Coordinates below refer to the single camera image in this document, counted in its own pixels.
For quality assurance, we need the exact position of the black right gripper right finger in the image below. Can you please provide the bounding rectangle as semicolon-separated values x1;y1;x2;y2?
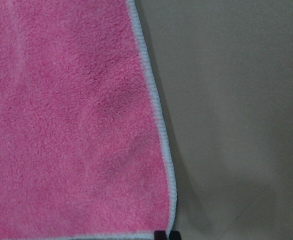
168;230;182;240

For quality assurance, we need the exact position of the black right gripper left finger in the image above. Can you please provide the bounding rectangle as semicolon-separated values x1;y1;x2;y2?
153;230;167;240

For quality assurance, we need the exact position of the pink and grey towel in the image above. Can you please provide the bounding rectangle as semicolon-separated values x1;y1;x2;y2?
0;0;177;240

